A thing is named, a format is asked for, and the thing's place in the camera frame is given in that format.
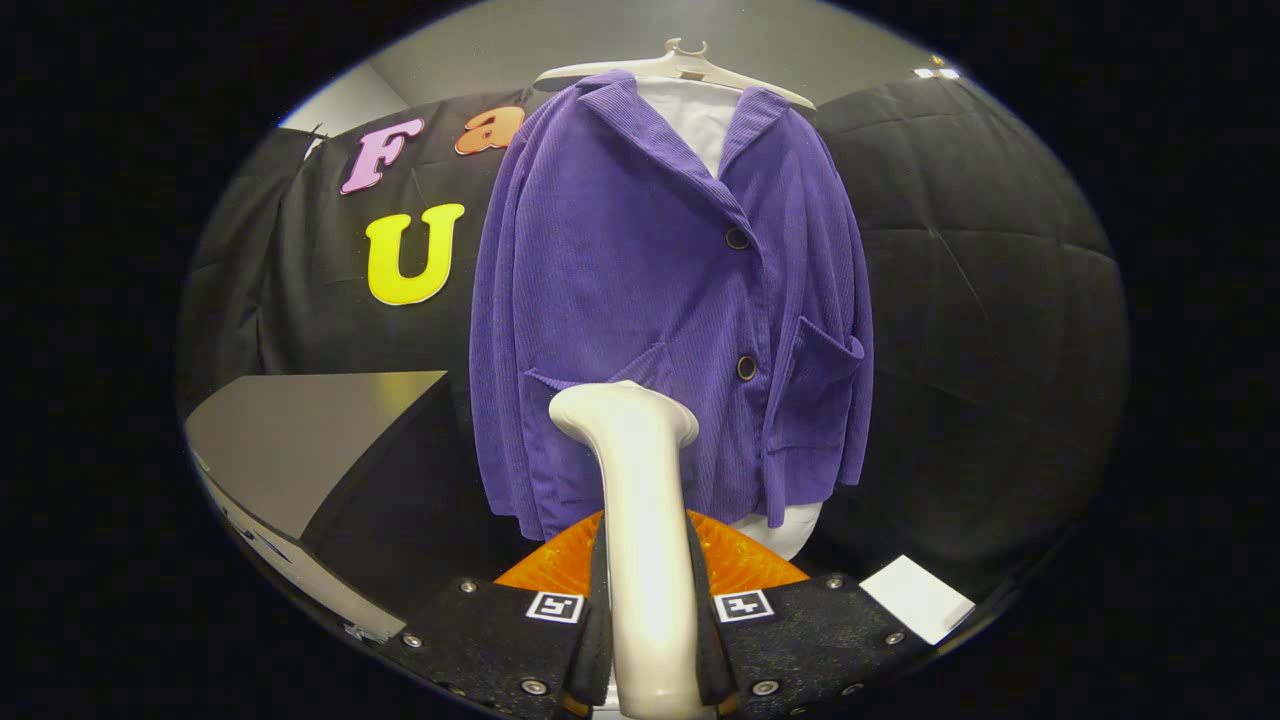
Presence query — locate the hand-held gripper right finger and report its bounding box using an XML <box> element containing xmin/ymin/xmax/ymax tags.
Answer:
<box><xmin>686</xmin><ymin>510</ymin><xmax>936</xmax><ymax>720</ymax></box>

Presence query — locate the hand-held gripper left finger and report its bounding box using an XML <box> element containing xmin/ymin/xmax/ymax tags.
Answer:
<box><xmin>380</xmin><ymin>510</ymin><xmax>613</xmax><ymax>720</ymax></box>

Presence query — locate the white garment steamer head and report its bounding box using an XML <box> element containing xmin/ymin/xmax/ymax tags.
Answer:
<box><xmin>548</xmin><ymin>380</ymin><xmax>719</xmax><ymax>720</ymax></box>

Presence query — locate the purple corduroy jacket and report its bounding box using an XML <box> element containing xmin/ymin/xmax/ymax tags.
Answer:
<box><xmin>468</xmin><ymin>68</ymin><xmax>876</xmax><ymax>543</ymax></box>

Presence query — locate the white shirt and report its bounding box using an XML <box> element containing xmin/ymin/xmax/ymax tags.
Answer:
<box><xmin>635</xmin><ymin>77</ymin><xmax>826</xmax><ymax>561</ymax></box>

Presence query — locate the white clothes hanger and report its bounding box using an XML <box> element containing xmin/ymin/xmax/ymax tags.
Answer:
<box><xmin>533</xmin><ymin>37</ymin><xmax>817</xmax><ymax>111</ymax></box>

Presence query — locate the white flat board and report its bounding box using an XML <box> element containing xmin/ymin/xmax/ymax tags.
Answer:
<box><xmin>860</xmin><ymin>555</ymin><xmax>976</xmax><ymax>646</ymax></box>

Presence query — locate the grey cabinet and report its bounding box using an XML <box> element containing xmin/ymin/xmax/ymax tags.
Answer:
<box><xmin>183</xmin><ymin>370</ymin><xmax>471</xmax><ymax>646</ymax></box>

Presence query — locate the black backdrop cloth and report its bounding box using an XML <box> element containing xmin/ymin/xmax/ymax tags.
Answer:
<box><xmin>178</xmin><ymin>75</ymin><xmax>1131</xmax><ymax>601</ymax></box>

